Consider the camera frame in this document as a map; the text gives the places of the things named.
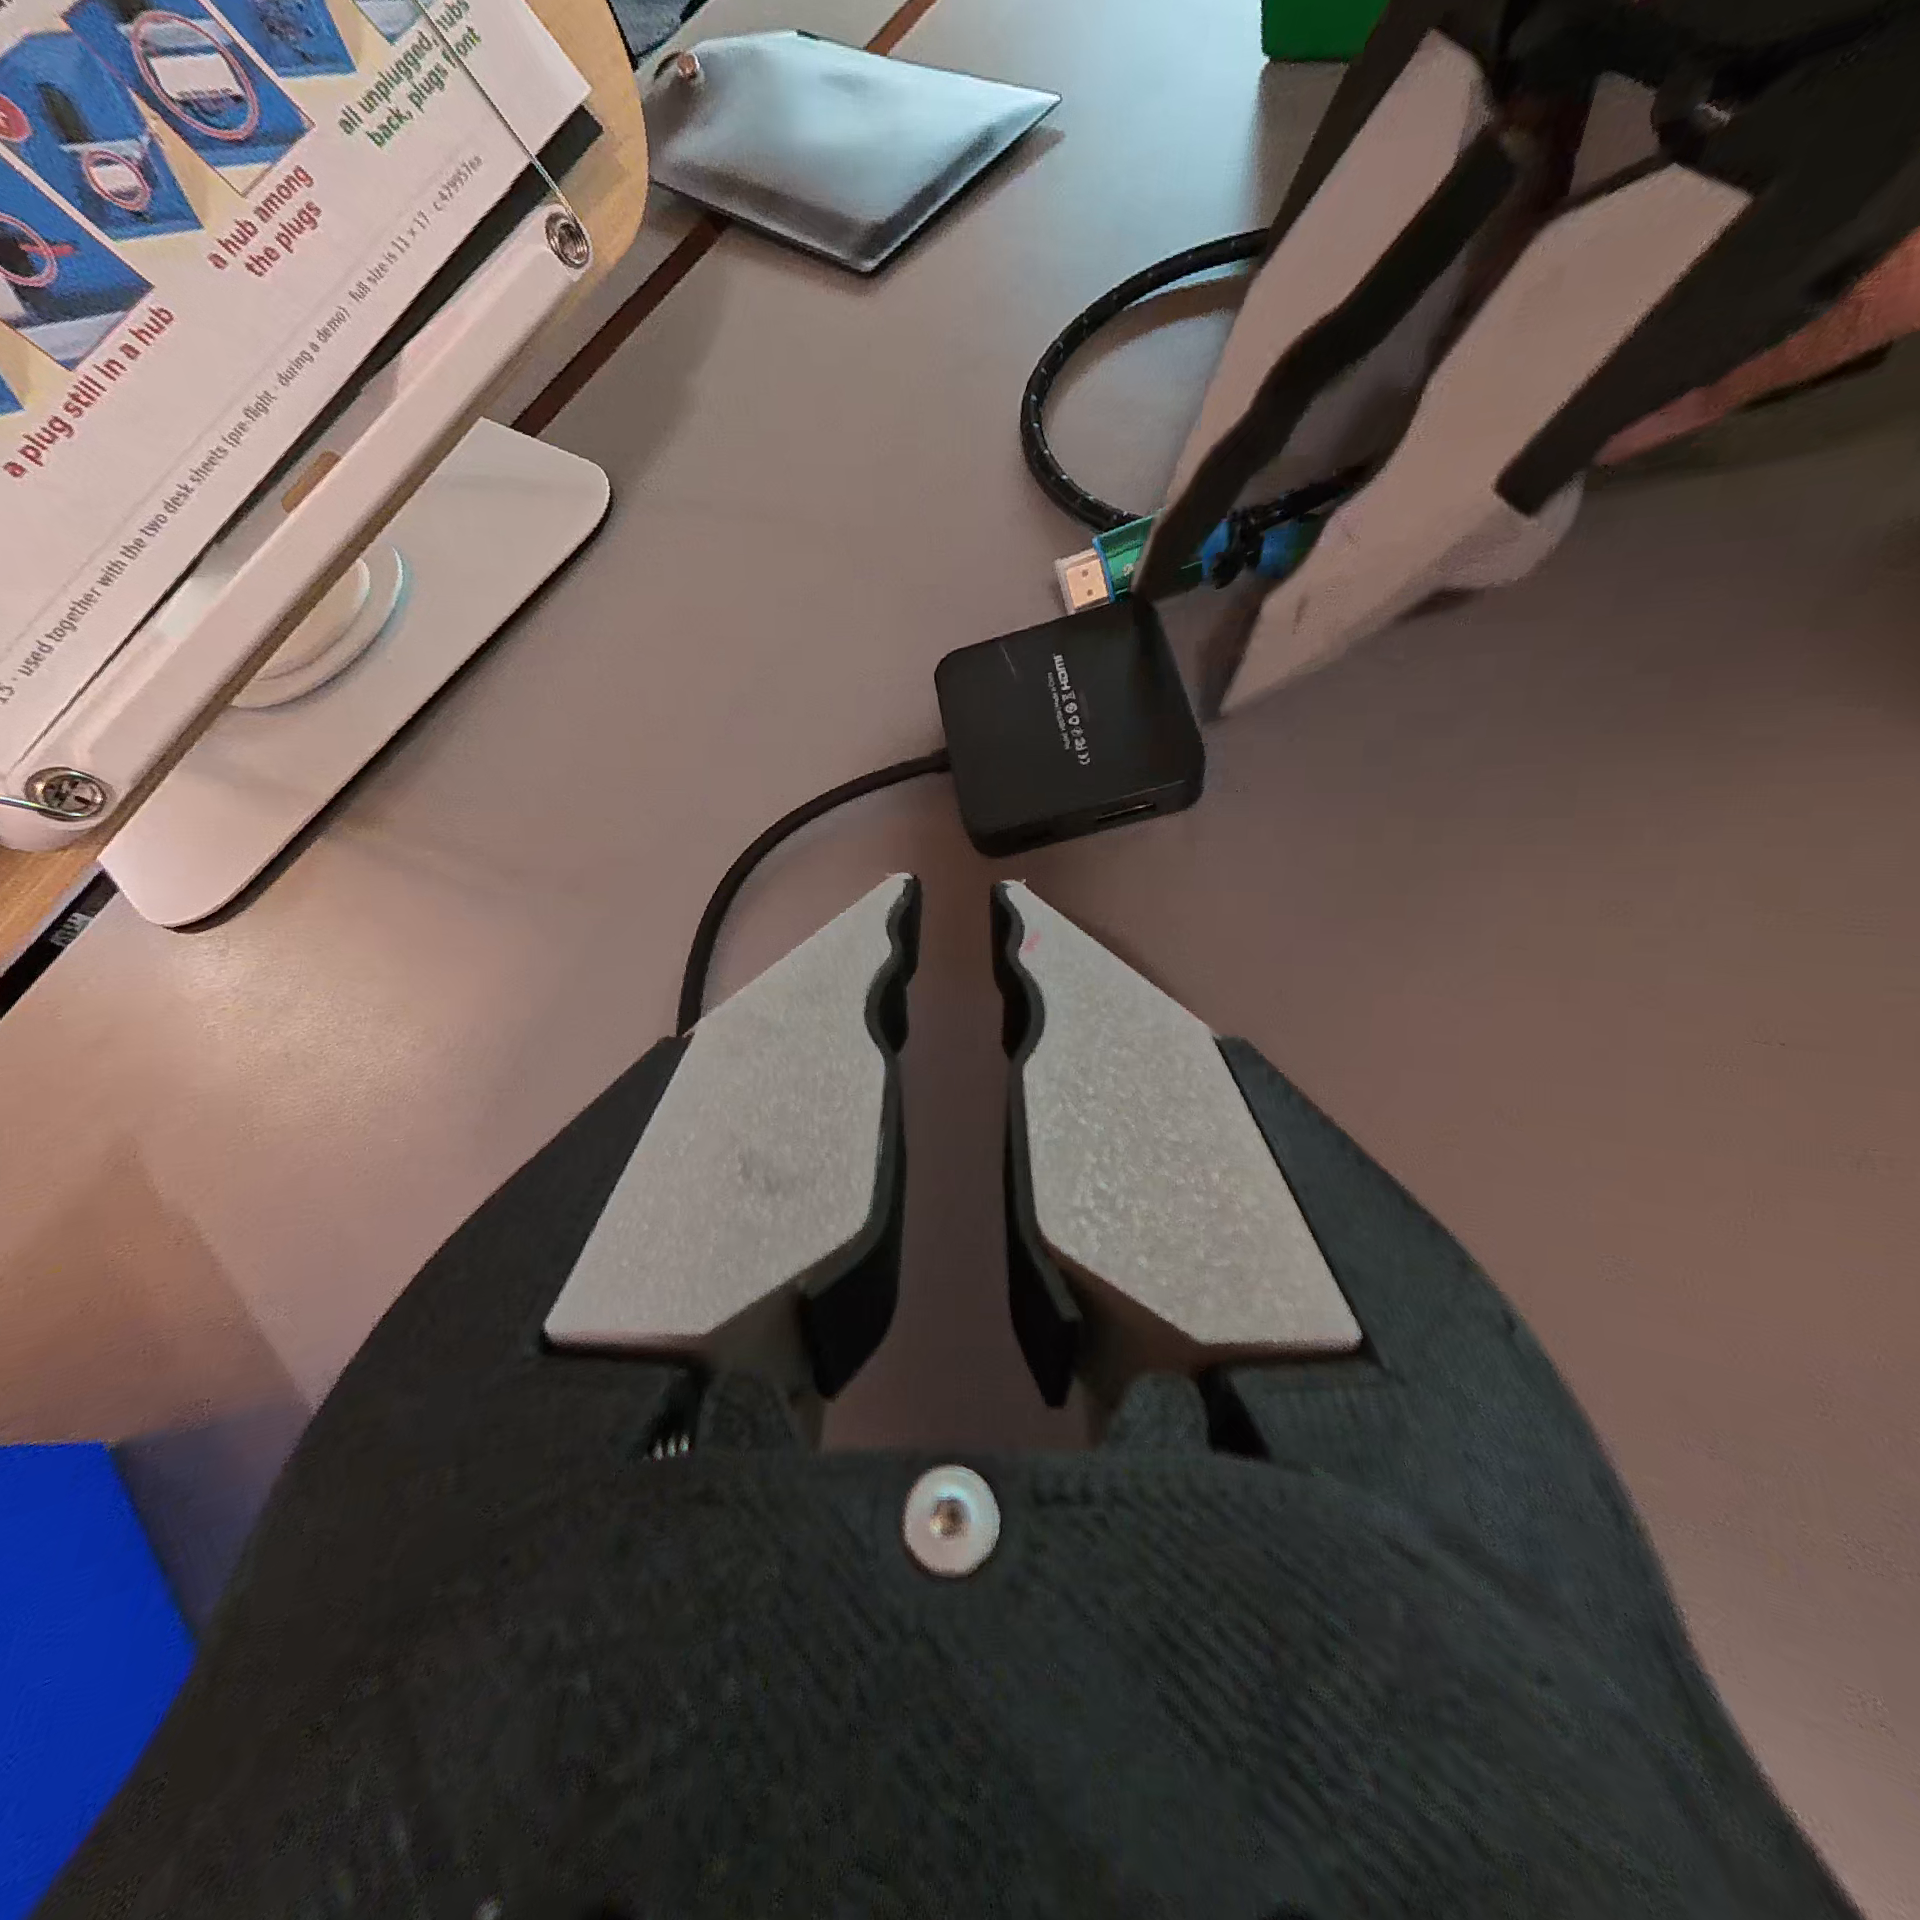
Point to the blue plastic bin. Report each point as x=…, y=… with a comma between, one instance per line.
x=73, y=1649

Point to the silver grey pouch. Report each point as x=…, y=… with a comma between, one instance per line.
x=855, y=151

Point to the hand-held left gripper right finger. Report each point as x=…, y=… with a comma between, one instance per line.
x=1170, y=1184

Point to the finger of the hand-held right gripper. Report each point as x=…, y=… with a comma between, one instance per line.
x=1350, y=256
x=1500, y=376

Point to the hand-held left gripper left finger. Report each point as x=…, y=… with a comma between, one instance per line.
x=735, y=1184

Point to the printed instruction sheet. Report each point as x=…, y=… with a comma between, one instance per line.
x=223, y=224

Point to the green plastic bin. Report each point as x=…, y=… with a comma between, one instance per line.
x=1318, y=30

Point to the person's right hand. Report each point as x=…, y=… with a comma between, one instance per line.
x=1851, y=323

